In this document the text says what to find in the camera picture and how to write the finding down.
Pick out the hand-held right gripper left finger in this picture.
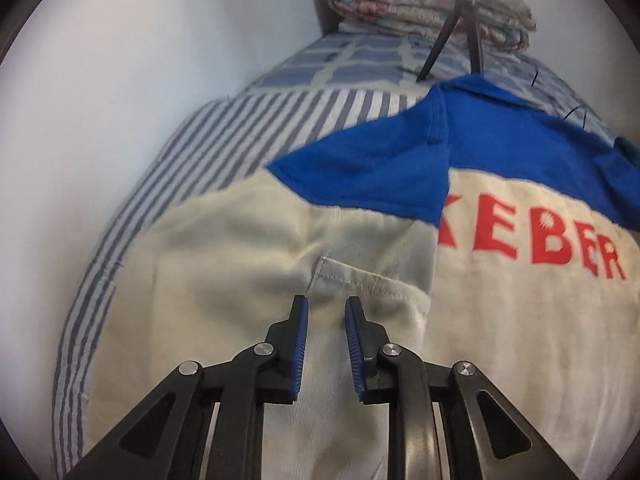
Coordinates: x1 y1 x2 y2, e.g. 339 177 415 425
64 295 309 480

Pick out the blue striped quilted blanket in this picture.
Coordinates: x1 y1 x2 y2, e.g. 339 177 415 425
52 85 436 480

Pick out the beige and blue work jacket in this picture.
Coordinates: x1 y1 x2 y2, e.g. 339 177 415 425
87 74 640 480

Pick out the thin black lamp cable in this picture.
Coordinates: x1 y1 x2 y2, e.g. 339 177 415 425
530 67 588 128

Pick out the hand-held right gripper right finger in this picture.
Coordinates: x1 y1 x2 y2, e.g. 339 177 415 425
344 296 581 480

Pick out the folded floral quilt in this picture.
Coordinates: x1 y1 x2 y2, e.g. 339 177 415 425
327 0 538 53

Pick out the ring light on tripod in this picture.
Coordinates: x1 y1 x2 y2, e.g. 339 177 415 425
417 0 486 83

